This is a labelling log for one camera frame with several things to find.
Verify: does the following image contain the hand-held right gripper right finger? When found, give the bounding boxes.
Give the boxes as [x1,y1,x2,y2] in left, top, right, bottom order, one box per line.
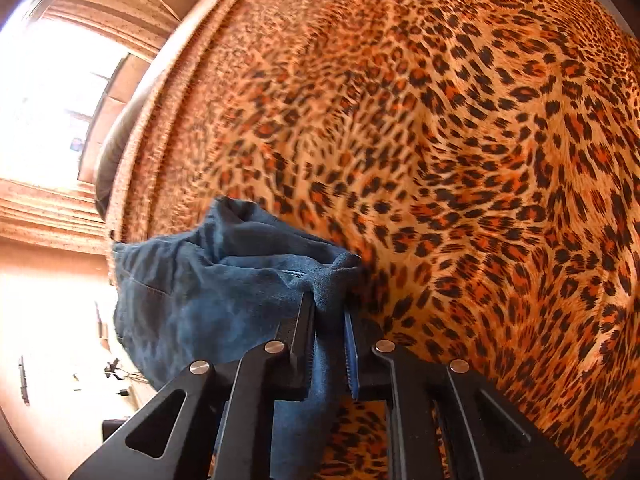
[342,310,586,480]

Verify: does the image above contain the window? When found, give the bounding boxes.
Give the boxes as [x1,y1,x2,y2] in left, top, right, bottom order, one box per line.
[0,17,131,186]

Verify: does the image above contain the black box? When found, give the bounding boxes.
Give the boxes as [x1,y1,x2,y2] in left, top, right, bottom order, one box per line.
[102,417,135,443]

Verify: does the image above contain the blue denim pants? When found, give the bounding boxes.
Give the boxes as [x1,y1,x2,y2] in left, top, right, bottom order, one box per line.
[111,196,363,480]

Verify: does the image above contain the leopard print bedsheet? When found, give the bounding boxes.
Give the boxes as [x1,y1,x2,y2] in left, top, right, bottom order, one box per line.
[107,0,640,480]

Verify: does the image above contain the grey striped pillow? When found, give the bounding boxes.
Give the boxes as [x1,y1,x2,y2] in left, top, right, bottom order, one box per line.
[94,77,168,223]

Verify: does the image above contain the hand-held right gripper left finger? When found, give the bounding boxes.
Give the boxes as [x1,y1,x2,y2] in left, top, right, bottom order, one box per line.
[70,292,316,480]

